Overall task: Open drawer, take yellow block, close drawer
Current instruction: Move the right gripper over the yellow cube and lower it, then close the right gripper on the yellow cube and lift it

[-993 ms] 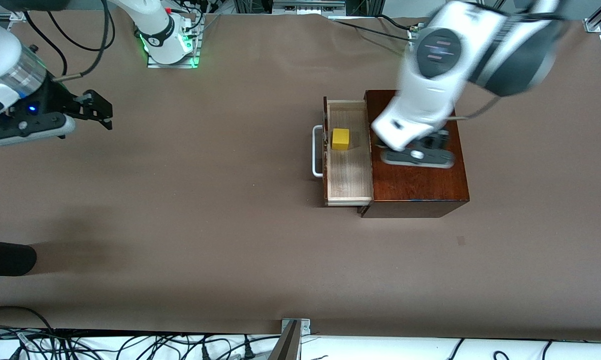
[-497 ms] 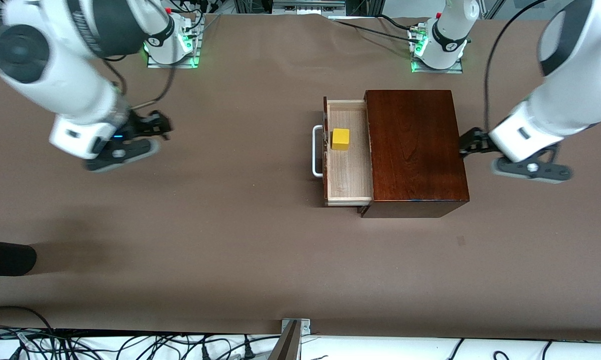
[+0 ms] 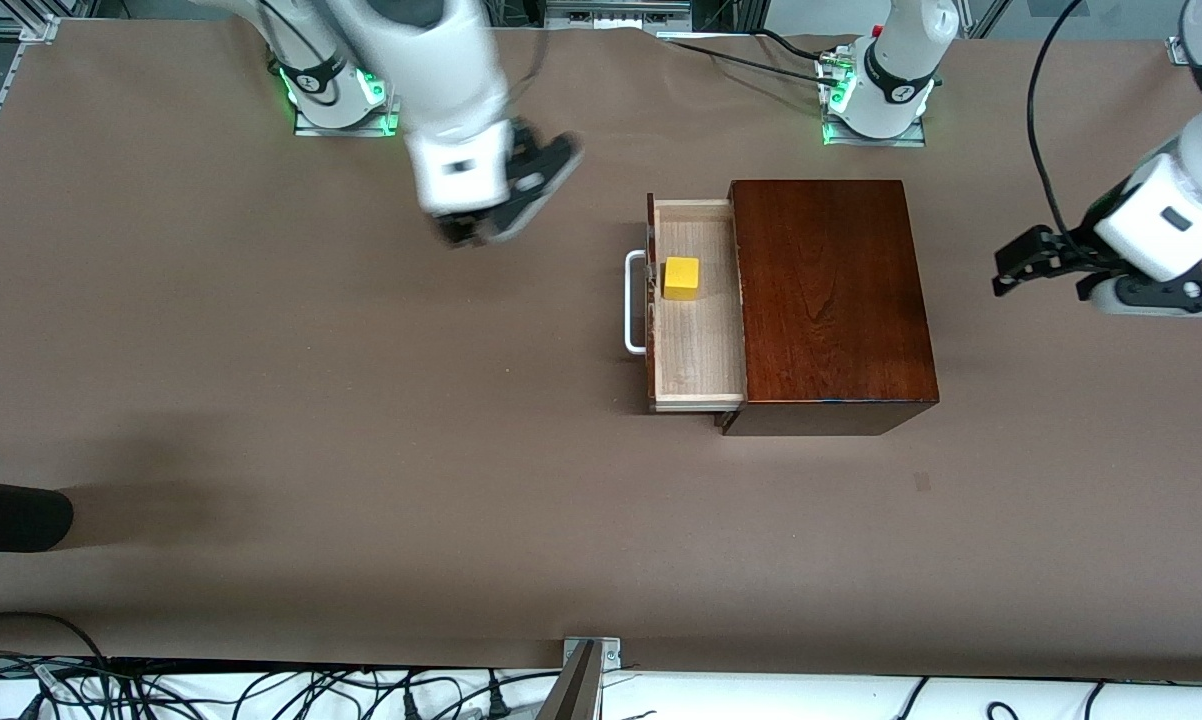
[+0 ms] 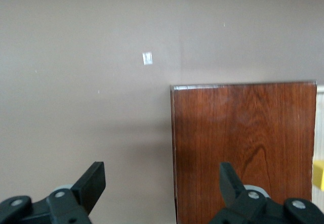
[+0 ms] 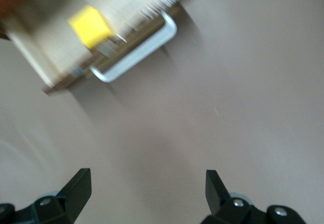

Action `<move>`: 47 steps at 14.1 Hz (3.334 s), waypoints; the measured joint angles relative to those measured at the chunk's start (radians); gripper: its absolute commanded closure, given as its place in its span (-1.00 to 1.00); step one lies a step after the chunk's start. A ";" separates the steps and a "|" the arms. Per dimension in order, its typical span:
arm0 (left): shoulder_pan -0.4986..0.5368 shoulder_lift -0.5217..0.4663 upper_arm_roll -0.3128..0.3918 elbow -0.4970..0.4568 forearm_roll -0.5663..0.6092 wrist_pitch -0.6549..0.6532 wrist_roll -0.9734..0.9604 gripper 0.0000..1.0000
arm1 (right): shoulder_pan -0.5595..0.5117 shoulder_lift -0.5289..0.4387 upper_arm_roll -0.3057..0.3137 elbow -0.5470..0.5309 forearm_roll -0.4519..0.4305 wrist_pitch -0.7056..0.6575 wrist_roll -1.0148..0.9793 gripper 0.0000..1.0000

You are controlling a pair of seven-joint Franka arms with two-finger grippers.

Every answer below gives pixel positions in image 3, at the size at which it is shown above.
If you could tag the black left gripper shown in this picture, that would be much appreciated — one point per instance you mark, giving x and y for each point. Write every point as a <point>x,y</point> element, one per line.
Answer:
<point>1077,247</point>

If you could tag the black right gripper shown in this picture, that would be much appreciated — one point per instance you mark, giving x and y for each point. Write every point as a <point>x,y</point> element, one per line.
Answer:
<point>457,231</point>

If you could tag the yellow cube block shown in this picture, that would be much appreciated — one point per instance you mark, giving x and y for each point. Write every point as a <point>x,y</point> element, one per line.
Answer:
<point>681,278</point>

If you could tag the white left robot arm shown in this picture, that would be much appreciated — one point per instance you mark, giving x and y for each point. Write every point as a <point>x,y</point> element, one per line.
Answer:
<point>901,50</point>

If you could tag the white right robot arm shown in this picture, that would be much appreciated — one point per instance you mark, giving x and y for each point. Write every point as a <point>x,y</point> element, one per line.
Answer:
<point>431,60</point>

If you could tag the dark brown wooden cabinet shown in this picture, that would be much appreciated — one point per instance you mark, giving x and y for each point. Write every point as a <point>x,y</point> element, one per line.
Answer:
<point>831,300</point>

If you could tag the black rounded cylinder object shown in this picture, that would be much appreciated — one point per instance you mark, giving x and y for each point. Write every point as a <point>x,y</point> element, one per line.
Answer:
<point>11,515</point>

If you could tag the aluminium frame rack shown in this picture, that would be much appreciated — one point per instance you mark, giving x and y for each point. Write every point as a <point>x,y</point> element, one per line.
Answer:
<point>616,12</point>

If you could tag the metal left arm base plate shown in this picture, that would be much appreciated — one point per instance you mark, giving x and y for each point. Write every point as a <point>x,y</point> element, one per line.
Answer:
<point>876,140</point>

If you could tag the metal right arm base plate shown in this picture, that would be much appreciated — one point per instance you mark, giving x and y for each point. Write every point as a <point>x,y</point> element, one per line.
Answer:
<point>346,125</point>

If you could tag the metal corner bracket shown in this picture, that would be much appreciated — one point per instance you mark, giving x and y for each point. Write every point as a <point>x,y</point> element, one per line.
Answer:
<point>1179,52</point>
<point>41,28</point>

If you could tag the metal bracket with dark bar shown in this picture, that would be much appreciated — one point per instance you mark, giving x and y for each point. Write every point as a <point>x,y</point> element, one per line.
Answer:
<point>591,655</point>

